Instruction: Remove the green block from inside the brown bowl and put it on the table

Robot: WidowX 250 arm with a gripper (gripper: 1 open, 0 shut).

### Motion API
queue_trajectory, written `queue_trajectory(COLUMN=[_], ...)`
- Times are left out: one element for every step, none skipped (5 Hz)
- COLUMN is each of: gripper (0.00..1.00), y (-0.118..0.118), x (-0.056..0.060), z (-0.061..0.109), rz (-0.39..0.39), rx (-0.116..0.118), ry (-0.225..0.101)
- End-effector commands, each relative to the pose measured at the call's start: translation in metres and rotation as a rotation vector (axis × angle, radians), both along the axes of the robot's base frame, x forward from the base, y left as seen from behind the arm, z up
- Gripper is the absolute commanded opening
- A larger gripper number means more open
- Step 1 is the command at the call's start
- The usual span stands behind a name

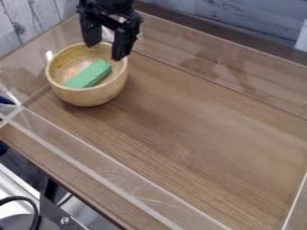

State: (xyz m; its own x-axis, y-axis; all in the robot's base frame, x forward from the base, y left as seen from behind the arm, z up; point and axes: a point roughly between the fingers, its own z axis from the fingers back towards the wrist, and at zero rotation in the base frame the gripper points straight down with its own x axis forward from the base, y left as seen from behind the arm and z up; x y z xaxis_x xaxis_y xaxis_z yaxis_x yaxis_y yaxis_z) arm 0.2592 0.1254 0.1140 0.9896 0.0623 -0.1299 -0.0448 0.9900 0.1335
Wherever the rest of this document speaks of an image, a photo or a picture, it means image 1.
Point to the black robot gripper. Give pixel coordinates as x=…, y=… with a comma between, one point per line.
x=113, y=14

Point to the green rectangular block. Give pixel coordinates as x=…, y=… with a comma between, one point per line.
x=89, y=75

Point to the light wooden bowl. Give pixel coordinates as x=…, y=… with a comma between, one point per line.
x=68, y=62

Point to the blue object at left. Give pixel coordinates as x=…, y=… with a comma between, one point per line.
x=5, y=101

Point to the white object at right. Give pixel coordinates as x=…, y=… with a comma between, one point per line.
x=300, y=45

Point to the black metal table leg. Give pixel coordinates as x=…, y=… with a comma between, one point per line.
x=50, y=190

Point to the clear acrylic tray wall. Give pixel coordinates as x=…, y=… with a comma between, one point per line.
x=197, y=149

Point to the black metal bracket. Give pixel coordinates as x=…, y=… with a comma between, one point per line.
x=54, y=219

